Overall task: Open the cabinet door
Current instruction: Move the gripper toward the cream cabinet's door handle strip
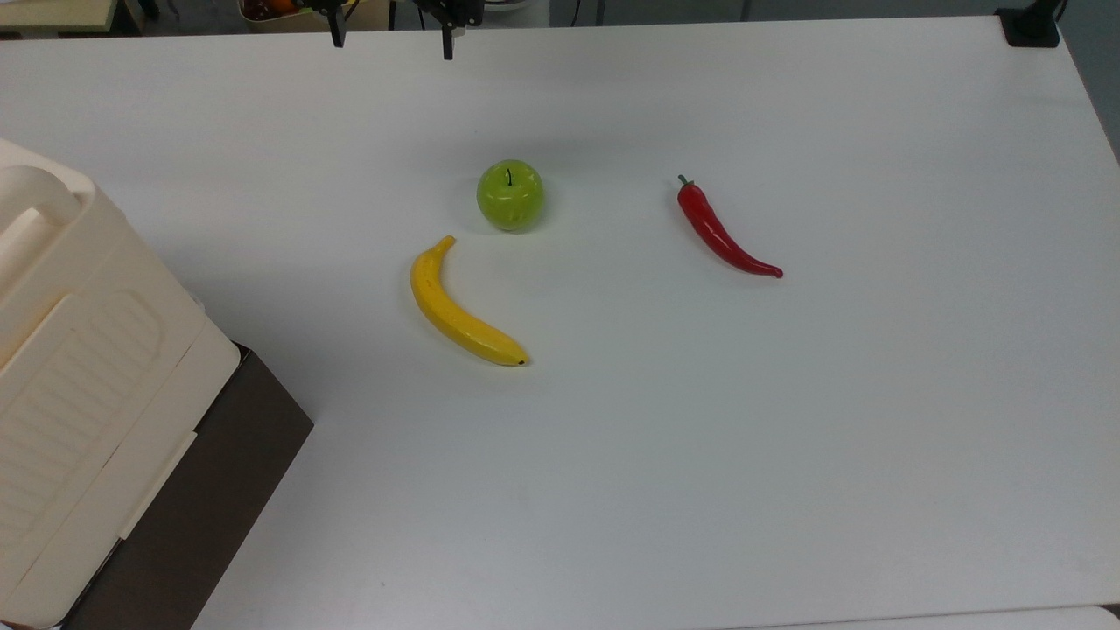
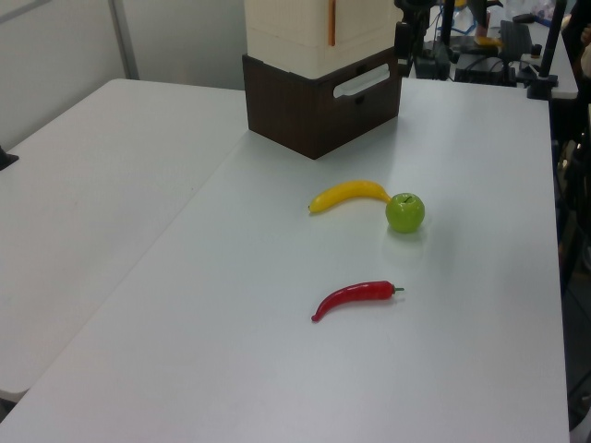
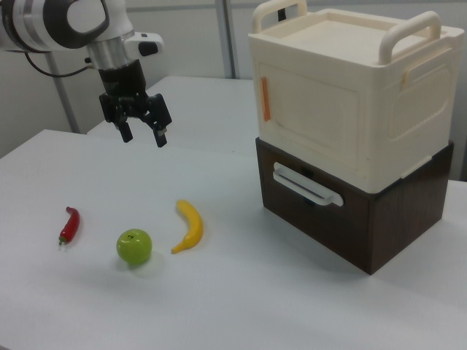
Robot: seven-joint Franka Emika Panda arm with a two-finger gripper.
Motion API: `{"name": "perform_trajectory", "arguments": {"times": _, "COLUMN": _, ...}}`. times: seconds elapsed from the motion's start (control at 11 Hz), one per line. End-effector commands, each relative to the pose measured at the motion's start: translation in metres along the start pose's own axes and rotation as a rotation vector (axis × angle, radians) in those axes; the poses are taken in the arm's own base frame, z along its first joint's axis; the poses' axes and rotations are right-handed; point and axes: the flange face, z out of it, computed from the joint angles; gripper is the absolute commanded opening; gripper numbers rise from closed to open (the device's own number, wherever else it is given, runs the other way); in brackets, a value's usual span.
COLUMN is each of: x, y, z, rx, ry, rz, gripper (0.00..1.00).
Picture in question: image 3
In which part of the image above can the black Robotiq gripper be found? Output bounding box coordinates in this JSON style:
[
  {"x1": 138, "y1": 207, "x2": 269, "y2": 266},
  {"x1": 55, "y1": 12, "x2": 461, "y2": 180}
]
[{"x1": 97, "y1": 59, "x2": 173, "y2": 149}]

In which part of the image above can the cream cabinet door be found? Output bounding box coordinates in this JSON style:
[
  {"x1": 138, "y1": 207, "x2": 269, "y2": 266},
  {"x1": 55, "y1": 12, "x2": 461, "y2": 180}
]
[{"x1": 257, "y1": 61, "x2": 363, "y2": 173}]

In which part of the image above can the cream plastic cabinet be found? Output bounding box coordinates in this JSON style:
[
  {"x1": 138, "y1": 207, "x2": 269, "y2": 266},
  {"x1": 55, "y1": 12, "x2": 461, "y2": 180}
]
[{"x1": 247, "y1": 0, "x2": 465, "y2": 194}]

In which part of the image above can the yellow banana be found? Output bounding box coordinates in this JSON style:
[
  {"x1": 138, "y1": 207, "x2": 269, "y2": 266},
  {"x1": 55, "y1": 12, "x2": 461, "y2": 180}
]
[{"x1": 171, "y1": 198, "x2": 204, "y2": 255}]

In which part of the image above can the long orange tape strip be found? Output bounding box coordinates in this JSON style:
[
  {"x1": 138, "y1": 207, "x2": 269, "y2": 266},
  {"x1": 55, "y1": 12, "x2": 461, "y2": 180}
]
[{"x1": 259, "y1": 76, "x2": 272, "y2": 122}]

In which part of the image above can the red chili pepper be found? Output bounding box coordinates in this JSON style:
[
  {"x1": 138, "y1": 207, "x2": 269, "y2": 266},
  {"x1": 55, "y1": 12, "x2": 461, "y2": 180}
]
[{"x1": 58, "y1": 206, "x2": 81, "y2": 246}]

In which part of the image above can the green apple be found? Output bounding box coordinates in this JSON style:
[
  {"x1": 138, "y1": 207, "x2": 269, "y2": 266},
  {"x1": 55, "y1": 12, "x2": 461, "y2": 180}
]
[{"x1": 115, "y1": 228, "x2": 153, "y2": 265}]

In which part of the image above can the dark brown wooden drawer box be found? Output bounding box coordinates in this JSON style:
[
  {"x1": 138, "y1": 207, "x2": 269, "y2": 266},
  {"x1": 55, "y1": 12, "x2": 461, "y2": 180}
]
[{"x1": 254, "y1": 136, "x2": 455, "y2": 276}]

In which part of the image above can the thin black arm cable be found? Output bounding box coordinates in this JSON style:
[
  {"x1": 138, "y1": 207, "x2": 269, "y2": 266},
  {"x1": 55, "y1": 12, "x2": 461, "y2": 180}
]
[{"x1": 24, "y1": 50, "x2": 94, "y2": 79}]

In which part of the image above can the cream cabinet carry handle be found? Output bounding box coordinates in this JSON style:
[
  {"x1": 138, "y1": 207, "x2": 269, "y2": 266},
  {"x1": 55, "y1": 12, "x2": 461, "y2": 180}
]
[
  {"x1": 379, "y1": 10, "x2": 443, "y2": 67},
  {"x1": 252, "y1": 0, "x2": 309, "y2": 32}
]

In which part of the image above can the white drawer handle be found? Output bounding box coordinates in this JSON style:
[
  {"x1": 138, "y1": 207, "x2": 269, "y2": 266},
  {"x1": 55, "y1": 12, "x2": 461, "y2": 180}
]
[{"x1": 271, "y1": 161, "x2": 345, "y2": 208}]

